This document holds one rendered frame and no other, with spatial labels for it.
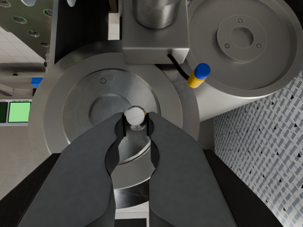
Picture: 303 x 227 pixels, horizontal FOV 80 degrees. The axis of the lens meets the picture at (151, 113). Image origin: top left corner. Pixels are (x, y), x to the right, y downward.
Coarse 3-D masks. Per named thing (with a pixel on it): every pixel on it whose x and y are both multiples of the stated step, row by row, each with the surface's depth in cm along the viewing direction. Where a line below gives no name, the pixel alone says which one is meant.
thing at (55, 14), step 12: (60, 0) 19; (84, 0) 26; (60, 12) 18; (72, 12) 22; (84, 12) 26; (96, 12) 33; (60, 24) 18; (72, 24) 21; (84, 24) 26; (96, 24) 33; (60, 36) 18; (72, 36) 21; (84, 36) 26; (96, 36) 32; (60, 48) 18; (72, 48) 21
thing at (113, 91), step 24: (96, 72) 14; (120, 72) 14; (72, 96) 14; (96, 96) 14; (120, 96) 14; (144, 96) 14; (72, 120) 14; (96, 120) 14; (120, 144) 13; (144, 144) 13
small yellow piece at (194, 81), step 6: (168, 54) 14; (174, 60) 14; (198, 66) 10; (204, 66) 10; (180, 72) 13; (198, 72) 10; (204, 72) 10; (186, 78) 13; (192, 78) 11; (198, 78) 11; (204, 78) 11; (192, 84) 12; (198, 84) 12
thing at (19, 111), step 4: (12, 104) 48; (16, 104) 48; (20, 104) 48; (24, 104) 48; (28, 104) 48; (12, 108) 47; (16, 108) 47; (20, 108) 47; (24, 108) 48; (28, 108) 48; (12, 112) 47; (16, 112) 47; (20, 112) 47; (24, 112) 47; (28, 112) 47; (12, 116) 47; (16, 116) 47; (20, 116) 47; (24, 116) 47; (12, 120) 47; (16, 120) 47; (20, 120) 47; (24, 120) 47
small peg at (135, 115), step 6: (132, 108) 11; (138, 108) 11; (126, 114) 11; (132, 114) 11; (138, 114) 11; (144, 114) 11; (126, 120) 11; (132, 120) 11; (138, 120) 11; (144, 120) 11; (132, 126) 11; (138, 126) 11; (144, 126) 13
